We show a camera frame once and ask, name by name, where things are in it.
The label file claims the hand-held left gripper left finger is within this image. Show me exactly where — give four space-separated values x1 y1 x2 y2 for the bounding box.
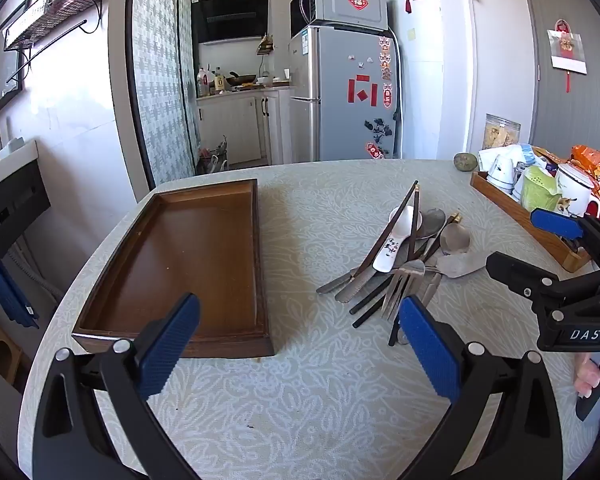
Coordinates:
32 292 201 480

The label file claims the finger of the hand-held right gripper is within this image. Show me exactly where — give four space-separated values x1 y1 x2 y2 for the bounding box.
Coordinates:
485 252 600 324
530 208 600 277

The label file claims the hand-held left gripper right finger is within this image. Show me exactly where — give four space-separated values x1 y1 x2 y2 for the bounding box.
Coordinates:
397 295 564 480

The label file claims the gold-tipped dark chopstick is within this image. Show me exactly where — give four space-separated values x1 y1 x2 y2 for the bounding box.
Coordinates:
351 212 463 330
387 215 462 347
406 185 423 263

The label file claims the metal fork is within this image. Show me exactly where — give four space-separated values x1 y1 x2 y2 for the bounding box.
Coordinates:
392 259 427 317
380 262 417 322

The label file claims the dark brown wooden tray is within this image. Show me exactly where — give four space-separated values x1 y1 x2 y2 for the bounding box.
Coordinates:
71 178 276 359

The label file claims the white printed ceramic spoon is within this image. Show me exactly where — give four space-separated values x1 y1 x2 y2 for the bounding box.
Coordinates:
371 232 407 276

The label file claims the dark brown chopstick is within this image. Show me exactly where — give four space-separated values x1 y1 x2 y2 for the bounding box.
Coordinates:
351 180 420 282

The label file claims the person's right hand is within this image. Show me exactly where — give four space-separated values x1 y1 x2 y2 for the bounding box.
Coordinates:
573 351 600 402

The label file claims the light wooden tray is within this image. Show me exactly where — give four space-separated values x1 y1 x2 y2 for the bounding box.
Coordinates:
470 170 595 274

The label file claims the white enamel mug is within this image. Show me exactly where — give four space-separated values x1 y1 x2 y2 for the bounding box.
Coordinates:
555 162 600 219

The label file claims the green plastic strainer cup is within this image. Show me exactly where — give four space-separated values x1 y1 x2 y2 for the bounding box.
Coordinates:
521 166 564 214

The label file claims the orange snack packet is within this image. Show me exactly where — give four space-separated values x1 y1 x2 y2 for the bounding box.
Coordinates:
570 144 600 197

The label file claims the white cup blue print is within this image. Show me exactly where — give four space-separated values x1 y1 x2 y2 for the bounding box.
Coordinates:
486 154 516 194

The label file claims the white crumpled cloth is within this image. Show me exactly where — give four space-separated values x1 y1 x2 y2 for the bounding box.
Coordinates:
477 143 551 171

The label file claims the grey door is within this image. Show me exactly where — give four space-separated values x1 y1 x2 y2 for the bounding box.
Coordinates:
517 0 600 162

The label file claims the clear snack jar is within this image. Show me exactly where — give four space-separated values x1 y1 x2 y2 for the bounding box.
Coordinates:
482 113 522 154

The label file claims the wooden stool heart cutout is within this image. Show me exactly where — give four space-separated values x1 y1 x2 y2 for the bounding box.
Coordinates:
0 305 24 397

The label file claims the blue towel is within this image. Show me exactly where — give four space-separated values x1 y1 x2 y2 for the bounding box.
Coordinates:
0 247 40 329

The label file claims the pile of shoes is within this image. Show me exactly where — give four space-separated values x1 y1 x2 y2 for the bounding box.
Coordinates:
196 135 230 175

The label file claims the white kitchen cabinet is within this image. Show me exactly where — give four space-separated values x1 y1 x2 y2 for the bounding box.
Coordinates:
196 87 294 166

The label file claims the grey fridge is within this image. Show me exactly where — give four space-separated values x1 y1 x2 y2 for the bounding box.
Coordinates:
288 25 404 163

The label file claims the patterned sliding door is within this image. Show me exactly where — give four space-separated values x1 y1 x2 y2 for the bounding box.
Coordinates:
126 0 201 191

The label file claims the grey microwave oven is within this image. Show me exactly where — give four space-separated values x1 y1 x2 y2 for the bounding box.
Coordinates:
290 0 388 39

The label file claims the black framed mirror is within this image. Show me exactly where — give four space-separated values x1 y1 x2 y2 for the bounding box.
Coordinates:
0 0 34 129

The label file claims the black range hood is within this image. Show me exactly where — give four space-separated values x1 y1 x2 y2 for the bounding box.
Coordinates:
191 0 270 46

